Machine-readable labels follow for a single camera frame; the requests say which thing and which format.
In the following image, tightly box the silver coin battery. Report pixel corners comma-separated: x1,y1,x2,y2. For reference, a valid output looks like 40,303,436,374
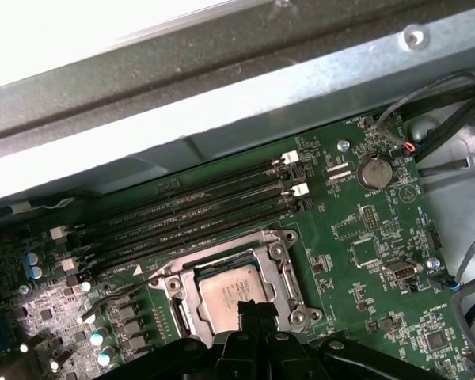
358,156,393,190

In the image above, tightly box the CPU socket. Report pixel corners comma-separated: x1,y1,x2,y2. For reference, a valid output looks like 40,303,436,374
142,227,326,344

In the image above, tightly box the RAM slot white latch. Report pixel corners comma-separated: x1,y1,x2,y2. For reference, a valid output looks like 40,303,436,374
62,181,310,273
50,151,301,241

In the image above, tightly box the thin black wire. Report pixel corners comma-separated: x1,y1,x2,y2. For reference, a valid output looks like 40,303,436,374
375,74,475,155

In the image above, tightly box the silver green CPU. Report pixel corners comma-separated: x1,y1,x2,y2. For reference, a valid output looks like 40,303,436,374
196,267,271,330

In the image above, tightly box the black flat cable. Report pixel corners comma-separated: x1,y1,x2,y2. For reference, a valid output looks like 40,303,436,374
413,89,475,164

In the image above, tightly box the black PC case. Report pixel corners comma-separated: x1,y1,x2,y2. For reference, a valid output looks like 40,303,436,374
0,0,475,222

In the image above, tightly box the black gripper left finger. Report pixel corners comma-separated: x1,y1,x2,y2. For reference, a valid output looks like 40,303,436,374
116,299,271,380

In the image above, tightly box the thick black cable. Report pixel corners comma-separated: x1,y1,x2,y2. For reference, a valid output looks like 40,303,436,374
450,221,475,357

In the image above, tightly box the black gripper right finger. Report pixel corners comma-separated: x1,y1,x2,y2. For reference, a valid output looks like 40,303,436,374
255,300,443,380

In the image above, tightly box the metal socket cover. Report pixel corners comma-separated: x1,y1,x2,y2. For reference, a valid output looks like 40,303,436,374
162,245,324,340

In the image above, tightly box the green motherboard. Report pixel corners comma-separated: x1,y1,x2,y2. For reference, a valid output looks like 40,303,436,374
0,110,475,380

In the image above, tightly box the metal locking lever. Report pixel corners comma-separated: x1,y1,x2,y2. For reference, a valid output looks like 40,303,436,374
80,275,164,322

